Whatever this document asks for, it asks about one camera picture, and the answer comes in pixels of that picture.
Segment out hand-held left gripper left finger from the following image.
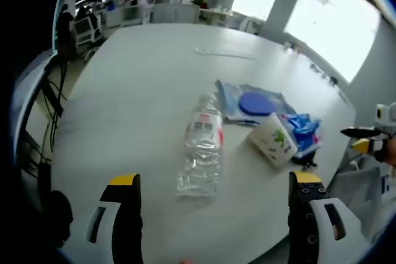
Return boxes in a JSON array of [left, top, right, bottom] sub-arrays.
[[63, 173, 144, 264]]

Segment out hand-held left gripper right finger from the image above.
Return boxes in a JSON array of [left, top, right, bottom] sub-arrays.
[[287, 171, 371, 264]]

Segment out black cable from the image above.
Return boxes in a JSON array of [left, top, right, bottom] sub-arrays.
[[292, 149, 318, 171]]

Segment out blue tissue pack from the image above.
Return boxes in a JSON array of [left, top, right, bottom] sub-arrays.
[[280, 113, 322, 158]]

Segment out white paper cup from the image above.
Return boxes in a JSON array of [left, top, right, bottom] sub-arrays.
[[247, 112, 298, 168]]

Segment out clear plastic water bottle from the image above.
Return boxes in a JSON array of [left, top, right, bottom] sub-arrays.
[[176, 92, 224, 200]]

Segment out clear pouch with blue pad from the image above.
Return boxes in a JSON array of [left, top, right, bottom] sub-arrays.
[[215, 79, 298, 126]]

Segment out person's white clothing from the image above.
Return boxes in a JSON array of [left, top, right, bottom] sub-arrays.
[[327, 152, 396, 243]]

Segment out small dark objects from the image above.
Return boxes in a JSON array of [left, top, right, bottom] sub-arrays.
[[311, 63, 338, 85]]

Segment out white round table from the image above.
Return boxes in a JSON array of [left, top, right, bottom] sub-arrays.
[[51, 22, 356, 264]]

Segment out white office chair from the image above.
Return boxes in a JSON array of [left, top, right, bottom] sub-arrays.
[[72, 13, 103, 46]]

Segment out white partition cabinet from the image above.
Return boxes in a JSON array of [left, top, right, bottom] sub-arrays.
[[151, 2, 200, 24]]

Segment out black hanging cables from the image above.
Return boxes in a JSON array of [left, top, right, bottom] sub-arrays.
[[39, 56, 67, 166]]

